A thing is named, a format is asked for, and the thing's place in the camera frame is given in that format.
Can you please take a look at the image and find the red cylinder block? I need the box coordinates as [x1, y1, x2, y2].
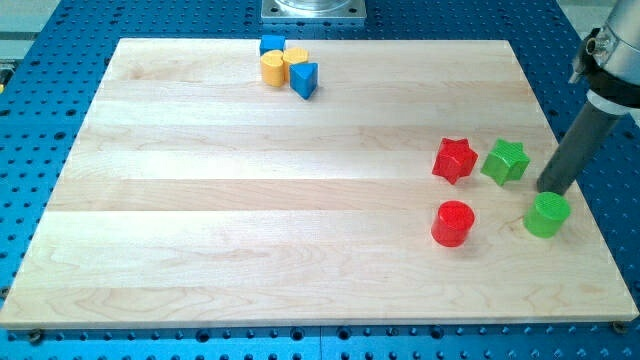
[431, 200, 475, 247]

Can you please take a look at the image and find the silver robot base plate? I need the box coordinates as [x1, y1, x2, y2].
[260, 0, 367, 24]

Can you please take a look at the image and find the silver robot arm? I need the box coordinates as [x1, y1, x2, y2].
[569, 0, 639, 115]

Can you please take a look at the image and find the yellow hexagon block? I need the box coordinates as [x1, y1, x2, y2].
[282, 47, 309, 82]

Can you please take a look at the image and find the red star block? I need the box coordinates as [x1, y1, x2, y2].
[432, 138, 478, 185]

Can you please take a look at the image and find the blue cube block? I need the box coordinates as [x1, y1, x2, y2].
[259, 34, 286, 55]

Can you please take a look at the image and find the light wooden board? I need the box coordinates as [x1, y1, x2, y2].
[1, 38, 638, 330]

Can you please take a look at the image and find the green cylinder block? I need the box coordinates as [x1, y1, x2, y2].
[523, 192, 571, 238]

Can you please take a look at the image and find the green star block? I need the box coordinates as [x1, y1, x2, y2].
[481, 138, 530, 186]

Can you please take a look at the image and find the yellow heart block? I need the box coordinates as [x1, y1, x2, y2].
[260, 50, 284, 87]

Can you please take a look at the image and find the blue triangle block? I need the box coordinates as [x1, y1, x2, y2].
[289, 63, 319, 100]

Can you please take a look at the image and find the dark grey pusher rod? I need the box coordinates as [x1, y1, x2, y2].
[536, 101, 624, 195]

